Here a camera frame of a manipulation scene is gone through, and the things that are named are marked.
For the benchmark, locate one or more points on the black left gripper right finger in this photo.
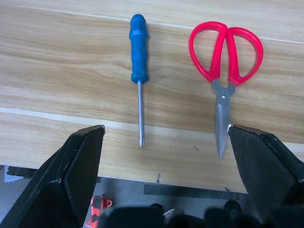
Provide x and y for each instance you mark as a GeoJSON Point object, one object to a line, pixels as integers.
{"type": "Point", "coordinates": [263, 171]}

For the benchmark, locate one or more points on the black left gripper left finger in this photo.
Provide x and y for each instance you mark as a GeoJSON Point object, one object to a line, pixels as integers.
{"type": "Point", "coordinates": [59, 180]}

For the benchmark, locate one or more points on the red and black floor object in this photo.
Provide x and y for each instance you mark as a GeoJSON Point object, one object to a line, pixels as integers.
{"type": "Point", "coordinates": [96, 209]}

